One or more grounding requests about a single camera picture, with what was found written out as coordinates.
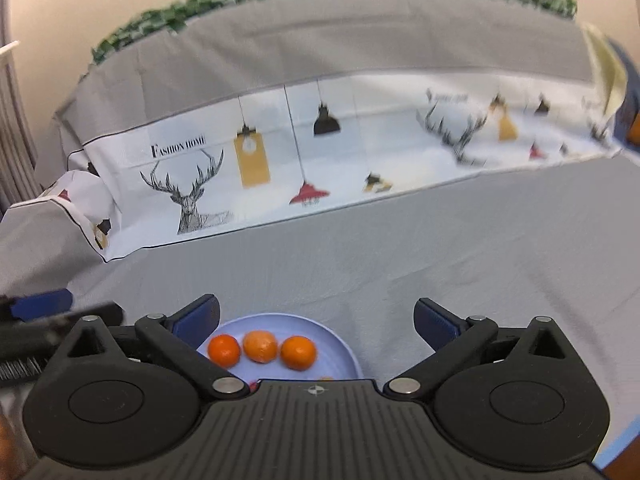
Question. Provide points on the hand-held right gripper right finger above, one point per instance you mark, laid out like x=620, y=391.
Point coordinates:
x=435, y=322

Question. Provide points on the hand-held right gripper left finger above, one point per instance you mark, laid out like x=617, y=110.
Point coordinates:
x=197, y=317

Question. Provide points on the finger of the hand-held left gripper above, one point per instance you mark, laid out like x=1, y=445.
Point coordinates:
x=40, y=335
x=42, y=305

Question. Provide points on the small orange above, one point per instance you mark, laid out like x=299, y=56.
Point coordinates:
x=260, y=346
x=223, y=350

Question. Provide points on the large orange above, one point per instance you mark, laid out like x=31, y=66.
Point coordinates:
x=298, y=353

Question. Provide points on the light blue plate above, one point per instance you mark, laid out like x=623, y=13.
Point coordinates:
x=335, y=360

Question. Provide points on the grey printed blanket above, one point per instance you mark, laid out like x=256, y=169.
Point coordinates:
x=400, y=245

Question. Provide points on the grey curtain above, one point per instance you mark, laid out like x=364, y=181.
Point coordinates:
x=15, y=135

